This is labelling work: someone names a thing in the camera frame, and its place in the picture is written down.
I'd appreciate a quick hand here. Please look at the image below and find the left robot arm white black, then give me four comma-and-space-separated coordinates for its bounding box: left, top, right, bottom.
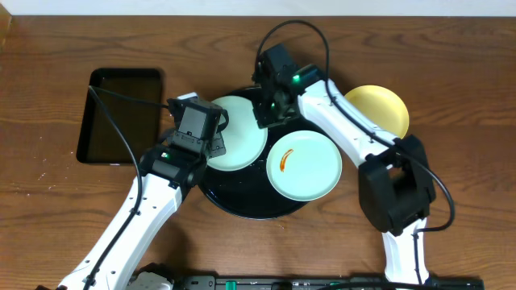
57, 132, 226, 290

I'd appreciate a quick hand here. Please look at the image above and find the black round tray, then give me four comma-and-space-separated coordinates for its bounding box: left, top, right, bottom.
197, 85, 335, 220

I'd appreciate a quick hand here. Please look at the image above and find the mint plate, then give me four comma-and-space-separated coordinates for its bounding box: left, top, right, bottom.
208, 95, 268, 172
266, 130, 342, 201

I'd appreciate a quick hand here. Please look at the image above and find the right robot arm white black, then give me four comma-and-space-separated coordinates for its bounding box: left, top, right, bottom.
252, 60, 435, 284

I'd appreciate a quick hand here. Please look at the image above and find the black rectangular tray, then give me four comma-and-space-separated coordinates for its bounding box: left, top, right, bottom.
76, 68, 164, 165

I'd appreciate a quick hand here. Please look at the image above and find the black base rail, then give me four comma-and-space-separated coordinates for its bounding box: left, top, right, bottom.
173, 275, 485, 290

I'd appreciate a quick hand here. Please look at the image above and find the yellow plate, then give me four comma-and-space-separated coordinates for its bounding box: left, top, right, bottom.
344, 85, 410, 139

